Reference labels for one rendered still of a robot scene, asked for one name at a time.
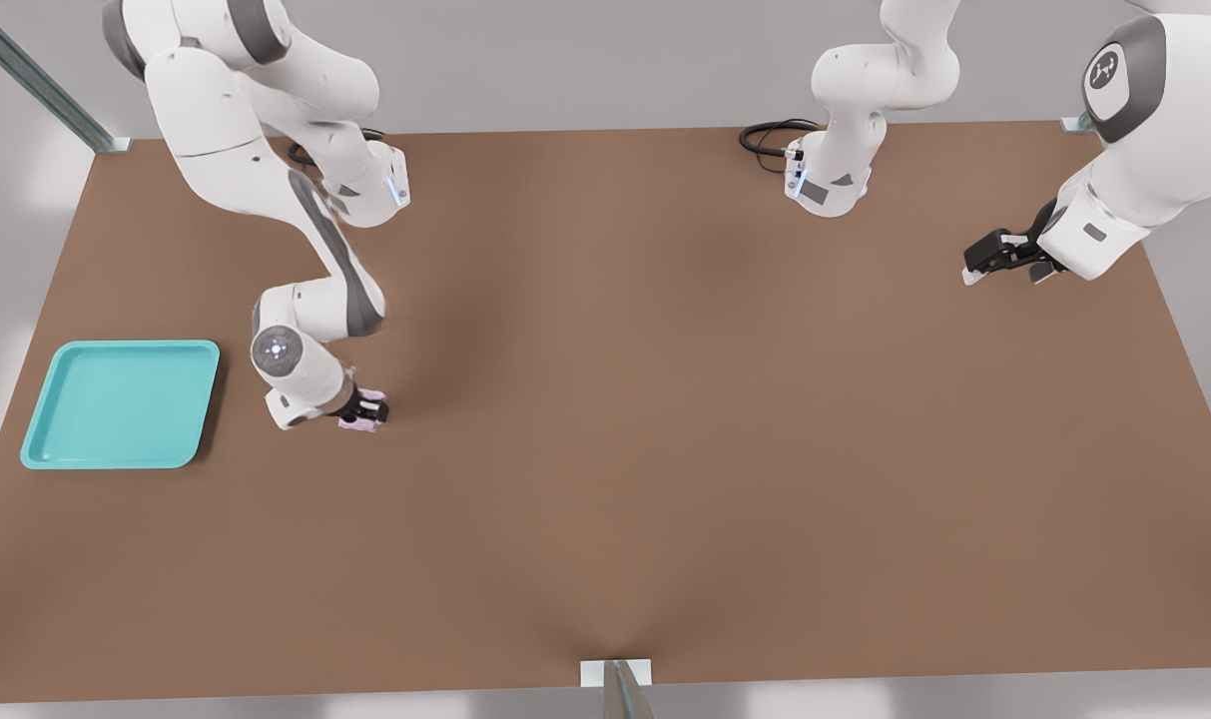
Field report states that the pale blue-green tray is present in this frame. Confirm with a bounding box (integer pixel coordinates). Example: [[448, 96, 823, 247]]
[[20, 340, 222, 471]]

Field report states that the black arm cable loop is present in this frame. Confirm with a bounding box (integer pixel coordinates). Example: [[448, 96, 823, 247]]
[[739, 119, 822, 175]]

